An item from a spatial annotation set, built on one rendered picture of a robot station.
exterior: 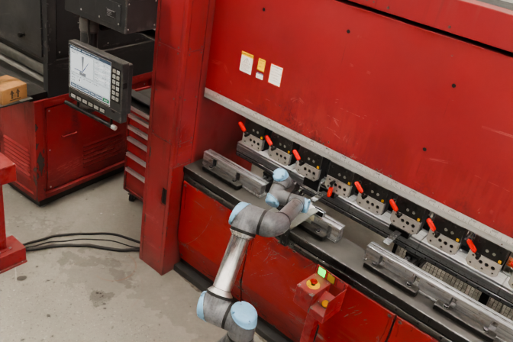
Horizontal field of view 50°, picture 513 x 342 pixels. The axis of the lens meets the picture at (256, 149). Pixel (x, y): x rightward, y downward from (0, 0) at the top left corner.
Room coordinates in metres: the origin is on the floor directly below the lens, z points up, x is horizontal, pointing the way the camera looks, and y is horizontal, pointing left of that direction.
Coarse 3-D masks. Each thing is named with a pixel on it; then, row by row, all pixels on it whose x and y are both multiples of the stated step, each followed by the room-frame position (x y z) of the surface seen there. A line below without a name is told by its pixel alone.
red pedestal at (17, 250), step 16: (0, 160) 2.81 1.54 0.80; (0, 176) 2.72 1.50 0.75; (0, 192) 2.79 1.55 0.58; (0, 208) 2.78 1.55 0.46; (0, 224) 2.77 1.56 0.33; (0, 240) 2.77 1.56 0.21; (16, 240) 2.89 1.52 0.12; (0, 256) 2.71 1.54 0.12; (16, 256) 2.79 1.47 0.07; (0, 272) 2.68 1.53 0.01
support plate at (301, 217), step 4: (272, 208) 2.52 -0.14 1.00; (312, 208) 2.59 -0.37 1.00; (308, 212) 2.54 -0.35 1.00; (312, 212) 2.55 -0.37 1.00; (316, 212) 2.57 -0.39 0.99; (300, 216) 2.49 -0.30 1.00; (304, 216) 2.50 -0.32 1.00; (308, 216) 2.51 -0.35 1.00; (296, 220) 2.45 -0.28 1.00; (300, 220) 2.46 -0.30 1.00; (304, 220) 2.47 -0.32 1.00; (292, 224) 2.40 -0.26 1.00; (296, 224) 2.41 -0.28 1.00
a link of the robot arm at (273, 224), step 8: (288, 200) 2.30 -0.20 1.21; (296, 200) 2.26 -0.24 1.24; (304, 200) 2.30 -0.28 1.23; (288, 208) 2.12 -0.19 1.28; (296, 208) 2.17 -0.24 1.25; (304, 208) 2.27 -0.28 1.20; (264, 216) 1.95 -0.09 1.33; (272, 216) 1.96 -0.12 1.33; (280, 216) 1.98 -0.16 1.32; (288, 216) 2.03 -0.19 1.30; (296, 216) 2.16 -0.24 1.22; (264, 224) 1.92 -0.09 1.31; (272, 224) 1.93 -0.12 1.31; (280, 224) 1.95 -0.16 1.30; (288, 224) 1.99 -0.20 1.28; (264, 232) 1.91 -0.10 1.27; (272, 232) 1.92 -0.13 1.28; (280, 232) 1.94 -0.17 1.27
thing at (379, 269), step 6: (366, 264) 2.30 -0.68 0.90; (372, 264) 2.31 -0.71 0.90; (378, 264) 2.32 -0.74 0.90; (372, 270) 2.28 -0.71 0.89; (378, 270) 2.27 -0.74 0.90; (384, 270) 2.28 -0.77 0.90; (384, 276) 2.24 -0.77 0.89; (390, 276) 2.24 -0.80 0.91; (396, 276) 2.24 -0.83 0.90; (390, 282) 2.22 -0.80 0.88; (396, 282) 2.20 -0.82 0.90; (402, 282) 2.20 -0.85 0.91; (402, 288) 2.18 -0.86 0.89; (408, 288) 2.17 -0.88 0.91; (414, 288) 2.18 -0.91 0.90; (414, 294) 2.15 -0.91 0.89
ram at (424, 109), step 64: (256, 0) 2.93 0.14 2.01; (320, 0) 2.71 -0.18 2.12; (256, 64) 2.89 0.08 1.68; (320, 64) 2.67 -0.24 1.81; (384, 64) 2.47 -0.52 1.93; (448, 64) 2.31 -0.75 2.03; (512, 64) 2.17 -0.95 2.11; (320, 128) 2.62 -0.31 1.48; (384, 128) 2.42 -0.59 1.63; (448, 128) 2.26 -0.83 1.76; (512, 128) 2.12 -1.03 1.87; (448, 192) 2.20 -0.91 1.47; (512, 192) 2.06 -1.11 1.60
